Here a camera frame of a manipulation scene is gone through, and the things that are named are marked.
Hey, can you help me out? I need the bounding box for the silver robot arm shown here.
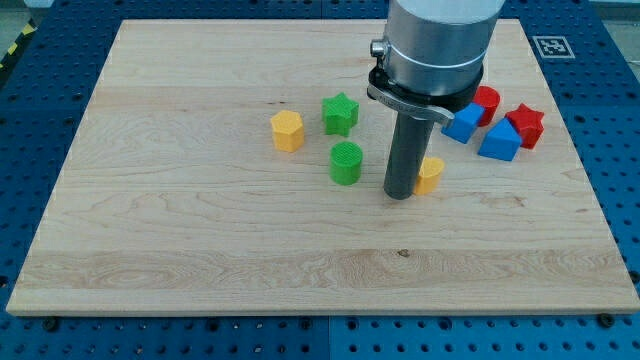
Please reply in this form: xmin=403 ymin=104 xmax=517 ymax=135
xmin=370 ymin=0 xmax=504 ymax=96

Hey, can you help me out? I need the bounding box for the green star block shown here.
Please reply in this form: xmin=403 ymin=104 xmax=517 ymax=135
xmin=321 ymin=92 xmax=359 ymax=137

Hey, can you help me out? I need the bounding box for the red star block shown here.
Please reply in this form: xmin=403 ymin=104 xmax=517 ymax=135
xmin=505 ymin=103 xmax=545 ymax=150

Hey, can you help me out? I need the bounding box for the green cylinder block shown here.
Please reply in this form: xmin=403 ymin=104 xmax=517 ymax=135
xmin=329 ymin=141 xmax=363 ymax=185

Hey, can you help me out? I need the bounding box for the yellow hexagon block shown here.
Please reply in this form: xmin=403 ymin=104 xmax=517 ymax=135
xmin=270 ymin=110 xmax=305 ymax=152

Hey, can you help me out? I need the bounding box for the wooden board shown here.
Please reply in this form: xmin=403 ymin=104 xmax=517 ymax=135
xmin=7 ymin=20 xmax=639 ymax=316

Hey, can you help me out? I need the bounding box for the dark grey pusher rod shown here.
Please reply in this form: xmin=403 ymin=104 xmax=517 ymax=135
xmin=384 ymin=114 xmax=434 ymax=200

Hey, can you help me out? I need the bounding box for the yellow half-round block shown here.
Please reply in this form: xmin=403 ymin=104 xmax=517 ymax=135
xmin=413 ymin=157 xmax=445 ymax=195

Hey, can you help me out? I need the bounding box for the black metal clamp collar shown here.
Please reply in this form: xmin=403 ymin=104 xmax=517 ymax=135
xmin=367 ymin=65 xmax=484 ymax=127

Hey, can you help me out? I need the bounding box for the blue cube block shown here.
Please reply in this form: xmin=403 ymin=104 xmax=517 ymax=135
xmin=441 ymin=103 xmax=485 ymax=144

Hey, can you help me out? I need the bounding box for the blue pentagon block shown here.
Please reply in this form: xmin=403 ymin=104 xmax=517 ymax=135
xmin=478 ymin=118 xmax=522 ymax=161

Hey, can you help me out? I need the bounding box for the red cylinder block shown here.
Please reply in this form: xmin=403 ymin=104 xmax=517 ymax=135
xmin=473 ymin=85 xmax=501 ymax=127

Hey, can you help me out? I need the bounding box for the white fiducial marker tag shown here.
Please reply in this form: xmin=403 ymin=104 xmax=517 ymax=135
xmin=533 ymin=35 xmax=575 ymax=59

